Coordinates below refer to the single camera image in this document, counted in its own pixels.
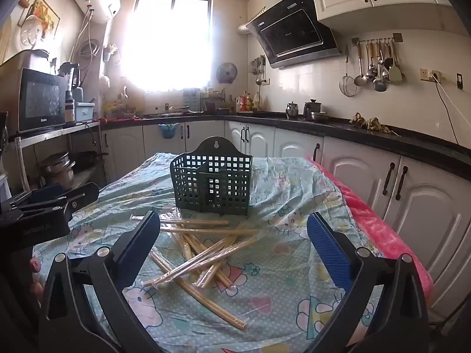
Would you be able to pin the black kettle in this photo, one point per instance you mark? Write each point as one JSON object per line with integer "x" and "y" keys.
{"x": 312, "y": 108}

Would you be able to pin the blue hanging bin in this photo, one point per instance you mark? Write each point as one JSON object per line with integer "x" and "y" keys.
{"x": 168, "y": 131}

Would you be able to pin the person's left hand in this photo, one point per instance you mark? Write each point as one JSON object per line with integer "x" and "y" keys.
{"x": 36, "y": 266}

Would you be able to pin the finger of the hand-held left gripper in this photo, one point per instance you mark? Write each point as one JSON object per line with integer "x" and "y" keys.
{"x": 48, "y": 193}
{"x": 82, "y": 196}

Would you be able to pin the white wall holder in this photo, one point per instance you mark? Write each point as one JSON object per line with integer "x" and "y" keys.
{"x": 109, "y": 52}

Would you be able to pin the small hanging tools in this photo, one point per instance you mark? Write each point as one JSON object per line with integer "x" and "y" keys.
{"x": 259, "y": 68}

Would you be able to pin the black blender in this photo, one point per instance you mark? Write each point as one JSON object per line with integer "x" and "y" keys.
{"x": 70, "y": 106}

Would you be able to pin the green plastic utensil basket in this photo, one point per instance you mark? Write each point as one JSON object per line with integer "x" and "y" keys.
{"x": 191, "y": 198}

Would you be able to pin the white round cover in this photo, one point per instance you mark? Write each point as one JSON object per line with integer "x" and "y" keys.
{"x": 30, "y": 33}

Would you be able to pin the dark brown appliance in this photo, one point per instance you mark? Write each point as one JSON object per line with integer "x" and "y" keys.
{"x": 22, "y": 62}

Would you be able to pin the ginger root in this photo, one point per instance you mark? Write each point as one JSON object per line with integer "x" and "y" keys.
{"x": 357, "y": 120}
{"x": 377, "y": 125}

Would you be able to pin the pile of wooden chopsticks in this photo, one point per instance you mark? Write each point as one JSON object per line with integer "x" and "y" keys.
{"x": 206, "y": 253}

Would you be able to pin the black frying pan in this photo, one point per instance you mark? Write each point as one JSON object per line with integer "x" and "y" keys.
{"x": 86, "y": 158}

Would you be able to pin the black microwave oven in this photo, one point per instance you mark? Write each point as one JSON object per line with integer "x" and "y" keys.
{"x": 40, "y": 99}

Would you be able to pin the metal shelf rack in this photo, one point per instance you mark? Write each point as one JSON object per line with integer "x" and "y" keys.
{"x": 55, "y": 130}

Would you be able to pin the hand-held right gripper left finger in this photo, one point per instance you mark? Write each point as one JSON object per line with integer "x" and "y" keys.
{"x": 141, "y": 239}

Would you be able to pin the white lower cabinets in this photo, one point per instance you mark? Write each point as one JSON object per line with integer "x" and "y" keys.
{"x": 423, "y": 198}

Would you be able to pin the metal utensil rail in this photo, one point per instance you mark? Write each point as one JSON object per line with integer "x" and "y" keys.
{"x": 375, "y": 40}

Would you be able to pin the black wall switch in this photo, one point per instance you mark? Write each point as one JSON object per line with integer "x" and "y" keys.
{"x": 459, "y": 81}

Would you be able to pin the cartoon printed tablecloth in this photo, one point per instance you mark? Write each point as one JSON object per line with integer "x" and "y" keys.
{"x": 279, "y": 257}

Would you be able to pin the silver vent duct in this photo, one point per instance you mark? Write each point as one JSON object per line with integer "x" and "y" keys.
{"x": 243, "y": 29}

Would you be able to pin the kitchen window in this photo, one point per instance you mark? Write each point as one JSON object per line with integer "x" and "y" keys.
{"x": 173, "y": 44}

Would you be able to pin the small wall fan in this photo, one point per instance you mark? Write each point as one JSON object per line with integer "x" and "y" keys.
{"x": 226, "y": 72}

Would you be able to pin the white wall socket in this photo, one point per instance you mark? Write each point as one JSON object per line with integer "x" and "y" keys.
{"x": 427, "y": 75}

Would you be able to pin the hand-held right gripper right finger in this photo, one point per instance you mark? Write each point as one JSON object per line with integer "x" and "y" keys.
{"x": 327, "y": 253}

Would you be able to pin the black range hood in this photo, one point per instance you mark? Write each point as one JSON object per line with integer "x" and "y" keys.
{"x": 294, "y": 33}

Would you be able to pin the row of hanging kitchen utensils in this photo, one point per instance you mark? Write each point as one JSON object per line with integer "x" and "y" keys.
{"x": 379, "y": 77}

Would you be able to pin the group of condiment bottles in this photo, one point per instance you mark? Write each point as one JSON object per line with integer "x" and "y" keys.
{"x": 244, "y": 103}

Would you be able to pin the pink blanket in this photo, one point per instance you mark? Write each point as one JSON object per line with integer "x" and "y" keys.
{"x": 368, "y": 209}

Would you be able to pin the stacked steel pots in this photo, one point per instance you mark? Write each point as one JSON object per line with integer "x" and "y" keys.
{"x": 59, "y": 169}

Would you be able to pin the glass teapot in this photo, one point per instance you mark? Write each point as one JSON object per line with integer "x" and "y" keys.
{"x": 292, "y": 111}

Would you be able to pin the black countertop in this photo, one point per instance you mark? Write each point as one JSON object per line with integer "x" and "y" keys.
{"x": 423, "y": 143}

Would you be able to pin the small green drawer organizer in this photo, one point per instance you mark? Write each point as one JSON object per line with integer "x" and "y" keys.
{"x": 191, "y": 98}

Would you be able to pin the light blue plastic box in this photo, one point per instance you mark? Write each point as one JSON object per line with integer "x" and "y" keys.
{"x": 84, "y": 112}

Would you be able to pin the fruit wall picture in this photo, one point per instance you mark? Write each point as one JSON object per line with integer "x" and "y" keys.
{"x": 40, "y": 7}

